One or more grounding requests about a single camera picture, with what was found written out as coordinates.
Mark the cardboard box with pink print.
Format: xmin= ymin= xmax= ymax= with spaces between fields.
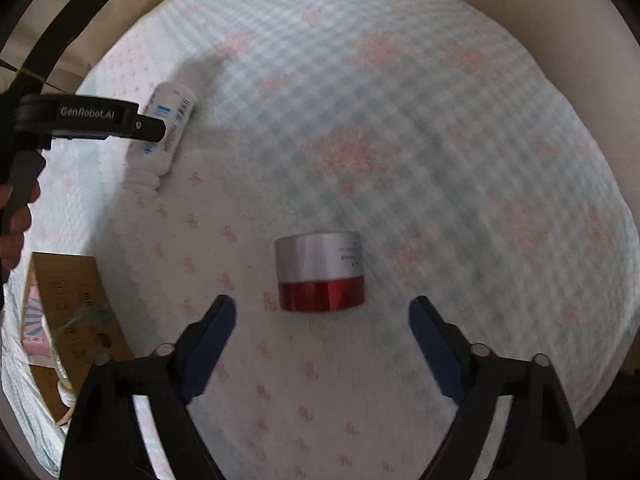
xmin=19 ymin=252 xmax=137 ymax=427

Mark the person's left hand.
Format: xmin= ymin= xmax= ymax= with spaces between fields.
xmin=0 ymin=180 xmax=42 ymax=272

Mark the white plastic bottle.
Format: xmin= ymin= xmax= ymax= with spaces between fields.
xmin=125 ymin=82 xmax=196 ymax=194

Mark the red jar with silver lid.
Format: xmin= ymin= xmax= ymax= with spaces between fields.
xmin=274 ymin=231 xmax=367 ymax=314

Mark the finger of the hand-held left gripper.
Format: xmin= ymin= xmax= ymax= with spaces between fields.
xmin=20 ymin=0 xmax=112 ymax=84
xmin=138 ymin=114 xmax=166 ymax=144

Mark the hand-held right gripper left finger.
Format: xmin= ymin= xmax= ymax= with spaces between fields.
xmin=60 ymin=295 xmax=237 ymax=480

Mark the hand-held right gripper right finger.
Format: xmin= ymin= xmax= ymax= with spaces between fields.
xmin=409 ymin=296 xmax=586 ymax=480

